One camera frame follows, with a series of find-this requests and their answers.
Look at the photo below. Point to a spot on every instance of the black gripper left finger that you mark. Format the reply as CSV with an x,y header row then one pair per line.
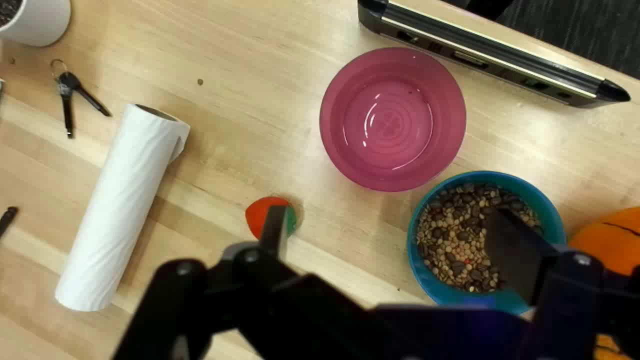
x,y
272,230

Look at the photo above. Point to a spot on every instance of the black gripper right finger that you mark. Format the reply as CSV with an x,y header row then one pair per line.
x,y
517,256

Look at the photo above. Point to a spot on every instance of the brown beans and nuts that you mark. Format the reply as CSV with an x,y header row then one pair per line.
x,y
453,240

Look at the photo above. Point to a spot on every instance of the green plastic bowl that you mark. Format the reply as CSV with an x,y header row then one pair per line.
x,y
415,256

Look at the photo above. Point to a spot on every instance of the pink plastic bowl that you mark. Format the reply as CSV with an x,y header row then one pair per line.
x,y
392,121

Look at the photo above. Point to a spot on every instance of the red green toy tomato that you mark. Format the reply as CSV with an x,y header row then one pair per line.
x,y
257,217

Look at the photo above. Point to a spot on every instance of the orange toy pumpkin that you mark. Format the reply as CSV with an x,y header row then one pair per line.
x,y
613,240

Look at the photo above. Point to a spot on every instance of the white paper towel roll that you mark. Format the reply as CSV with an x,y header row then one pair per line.
x,y
120,206

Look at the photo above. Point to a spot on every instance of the black spirit level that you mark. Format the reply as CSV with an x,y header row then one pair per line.
x,y
480,51

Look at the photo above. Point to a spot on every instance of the black pen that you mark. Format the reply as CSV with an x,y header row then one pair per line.
x,y
7,220

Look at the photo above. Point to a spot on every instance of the white printed mug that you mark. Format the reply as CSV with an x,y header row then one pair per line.
x,y
46,21

